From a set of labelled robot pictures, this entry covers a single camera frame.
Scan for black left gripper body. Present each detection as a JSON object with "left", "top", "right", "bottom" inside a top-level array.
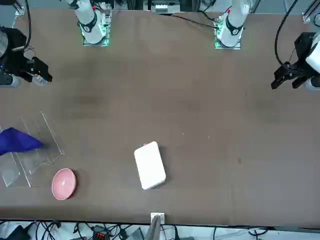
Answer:
[{"left": 285, "top": 31, "right": 318, "bottom": 76}]

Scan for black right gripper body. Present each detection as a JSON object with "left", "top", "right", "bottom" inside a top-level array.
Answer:
[{"left": 0, "top": 26, "right": 33, "bottom": 75}]

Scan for purple towel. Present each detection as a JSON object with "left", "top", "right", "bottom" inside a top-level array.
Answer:
[{"left": 0, "top": 127, "right": 45, "bottom": 156}]

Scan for clear acrylic stepped rack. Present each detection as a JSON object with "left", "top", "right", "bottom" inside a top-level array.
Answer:
[{"left": 0, "top": 111, "right": 65, "bottom": 188}]

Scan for pink bowl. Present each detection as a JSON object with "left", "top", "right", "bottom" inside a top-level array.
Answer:
[{"left": 51, "top": 168, "right": 77, "bottom": 201}]

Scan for white three-drawer box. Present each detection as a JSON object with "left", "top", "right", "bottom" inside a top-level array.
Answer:
[{"left": 133, "top": 141, "right": 167, "bottom": 191}]

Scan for black device red buttons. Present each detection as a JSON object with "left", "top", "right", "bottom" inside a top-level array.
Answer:
[{"left": 91, "top": 224, "right": 112, "bottom": 240}]

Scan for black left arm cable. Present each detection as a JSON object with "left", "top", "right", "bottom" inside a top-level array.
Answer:
[{"left": 274, "top": 0, "right": 300, "bottom": 68}]

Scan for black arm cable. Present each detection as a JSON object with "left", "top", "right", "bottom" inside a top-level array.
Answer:
[
  {"left": 24, "top": 0, "right": 33, "bottom": 52},
  {"left": 274, "top": 0, "right": 300, "bottom": 68}
]

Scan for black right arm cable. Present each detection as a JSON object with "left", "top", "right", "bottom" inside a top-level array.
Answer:
[{"left": 24, "top": 0, "right": 33, "bottom": 52}]

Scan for aluminium frame bracket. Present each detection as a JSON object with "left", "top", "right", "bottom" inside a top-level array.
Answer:
[
  {"left": 301, "top": 3, "right": 320, "bottom": 24},
  {"left": 11, "top": 3, "right": 26, "bottom": 17}
]

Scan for black cable on table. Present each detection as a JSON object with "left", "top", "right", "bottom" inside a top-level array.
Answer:
[{"left": 171, "top": 13, "right": 218, "bottom": 29}]

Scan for white pole foot bracket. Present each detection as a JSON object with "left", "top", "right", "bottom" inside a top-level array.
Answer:
[{"left": 150, "top": 212, "right": 166, "bottom": 225}]

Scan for grey aluminium camera pole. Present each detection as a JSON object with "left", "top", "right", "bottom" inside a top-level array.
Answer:
[{"left": 144, "top": 214, "right": 163, "bottom": 240}]

